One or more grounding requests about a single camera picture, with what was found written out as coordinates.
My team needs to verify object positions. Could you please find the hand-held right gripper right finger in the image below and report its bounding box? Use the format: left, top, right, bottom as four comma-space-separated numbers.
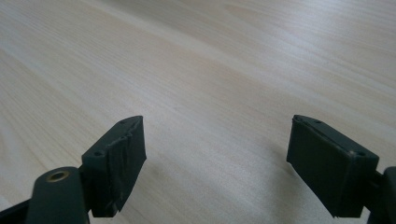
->
286, 114, 380, 218

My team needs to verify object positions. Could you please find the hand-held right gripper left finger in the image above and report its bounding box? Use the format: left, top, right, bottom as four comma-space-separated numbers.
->
80, 115, 148, 218

